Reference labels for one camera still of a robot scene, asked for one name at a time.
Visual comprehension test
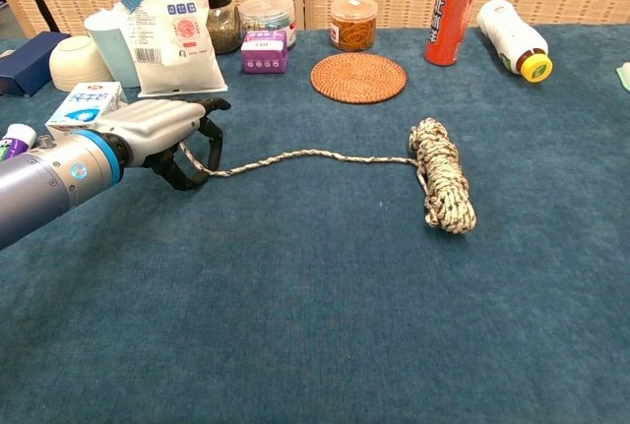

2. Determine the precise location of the clear jar of rubber bands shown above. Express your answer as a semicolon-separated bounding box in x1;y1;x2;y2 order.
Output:
329;0;379;52

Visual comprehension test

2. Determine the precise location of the round woven rattan coaster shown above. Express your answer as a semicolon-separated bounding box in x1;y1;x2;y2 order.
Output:
309;52;409;104

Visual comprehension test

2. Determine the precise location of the white ceramic bowl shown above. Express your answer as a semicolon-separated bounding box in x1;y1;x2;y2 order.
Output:
48;34;115;93

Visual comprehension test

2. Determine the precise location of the white plastic salt bag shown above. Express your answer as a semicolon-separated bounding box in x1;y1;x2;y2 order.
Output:
120;0;228;98

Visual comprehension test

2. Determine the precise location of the blue table cloth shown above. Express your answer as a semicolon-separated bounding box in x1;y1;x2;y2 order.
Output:
0;24;630;424

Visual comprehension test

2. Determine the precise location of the clear round cotton swab tub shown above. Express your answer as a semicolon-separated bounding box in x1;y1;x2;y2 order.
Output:
237;0;298;50

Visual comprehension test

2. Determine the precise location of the white speckled braided rope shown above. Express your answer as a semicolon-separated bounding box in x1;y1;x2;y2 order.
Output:
179;116;477;236

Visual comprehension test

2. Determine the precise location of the light blue paper cup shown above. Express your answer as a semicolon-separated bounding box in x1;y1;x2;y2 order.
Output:
83;9;142;90

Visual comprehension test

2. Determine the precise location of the tall orange drink can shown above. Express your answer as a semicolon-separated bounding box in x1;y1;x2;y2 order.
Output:
424;0;480;67

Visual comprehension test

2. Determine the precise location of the white blue milk carton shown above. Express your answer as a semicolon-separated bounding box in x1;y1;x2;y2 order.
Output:
44;81;129;143

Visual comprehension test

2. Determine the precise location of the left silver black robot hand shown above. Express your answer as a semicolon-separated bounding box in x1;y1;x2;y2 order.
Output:
95;96;232;193

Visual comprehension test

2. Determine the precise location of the white bottle yellow cap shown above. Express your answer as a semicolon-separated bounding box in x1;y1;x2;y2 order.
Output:
475;0;554;84

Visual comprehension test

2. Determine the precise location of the glass jar black lid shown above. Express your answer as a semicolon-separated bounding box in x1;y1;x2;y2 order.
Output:
205;0;242;55

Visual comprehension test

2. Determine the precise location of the small purple box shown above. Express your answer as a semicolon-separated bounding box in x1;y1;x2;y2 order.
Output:
240;29;289;75

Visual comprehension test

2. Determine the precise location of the purple white toothpaste tube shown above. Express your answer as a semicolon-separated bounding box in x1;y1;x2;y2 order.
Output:
0;123;38;163

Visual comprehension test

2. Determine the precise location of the navy blue box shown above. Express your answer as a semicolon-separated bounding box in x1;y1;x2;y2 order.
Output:
0;30;72;97

